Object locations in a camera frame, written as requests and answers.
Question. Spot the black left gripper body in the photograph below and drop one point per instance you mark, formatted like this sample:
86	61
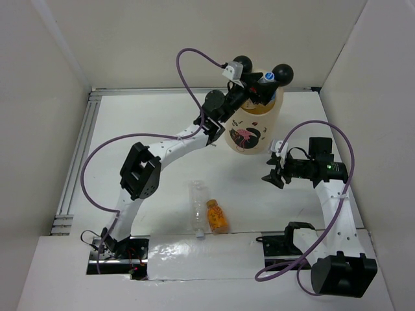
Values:
237	96

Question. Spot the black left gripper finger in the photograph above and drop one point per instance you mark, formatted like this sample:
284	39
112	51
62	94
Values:
264	92
251	81

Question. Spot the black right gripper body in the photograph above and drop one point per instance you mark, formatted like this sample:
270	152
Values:
296	168

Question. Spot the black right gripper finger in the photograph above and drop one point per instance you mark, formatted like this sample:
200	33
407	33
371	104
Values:
276	179
275	160

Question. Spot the blue label clear bottle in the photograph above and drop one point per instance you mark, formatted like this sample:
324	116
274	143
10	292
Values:
268	77

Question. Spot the orange juice bottle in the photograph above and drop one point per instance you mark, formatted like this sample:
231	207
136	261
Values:
216	218

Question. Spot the clear unlabelled plastic bottle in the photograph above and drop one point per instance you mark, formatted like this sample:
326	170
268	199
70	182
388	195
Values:
198	197

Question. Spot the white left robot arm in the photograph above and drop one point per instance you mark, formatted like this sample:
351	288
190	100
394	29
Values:
140	173

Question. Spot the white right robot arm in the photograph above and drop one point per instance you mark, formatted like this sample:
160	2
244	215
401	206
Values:
338	262

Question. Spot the cream bin with black ears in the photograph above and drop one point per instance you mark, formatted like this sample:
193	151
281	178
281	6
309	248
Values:
249	131

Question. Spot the white taped cover sheet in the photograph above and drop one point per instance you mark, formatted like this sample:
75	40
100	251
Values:
216	257

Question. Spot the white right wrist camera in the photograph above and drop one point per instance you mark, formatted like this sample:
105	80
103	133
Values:
279	148

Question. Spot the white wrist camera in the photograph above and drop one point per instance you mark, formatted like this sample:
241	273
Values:
233	71
279	148

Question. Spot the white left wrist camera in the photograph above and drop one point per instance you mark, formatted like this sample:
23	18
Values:
233	71

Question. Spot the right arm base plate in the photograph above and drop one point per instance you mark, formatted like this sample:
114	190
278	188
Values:
276	249

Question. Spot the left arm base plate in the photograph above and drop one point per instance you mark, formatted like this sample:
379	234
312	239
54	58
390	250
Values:
131	262

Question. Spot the aluminium frame rail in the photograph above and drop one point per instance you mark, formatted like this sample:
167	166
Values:
115	120

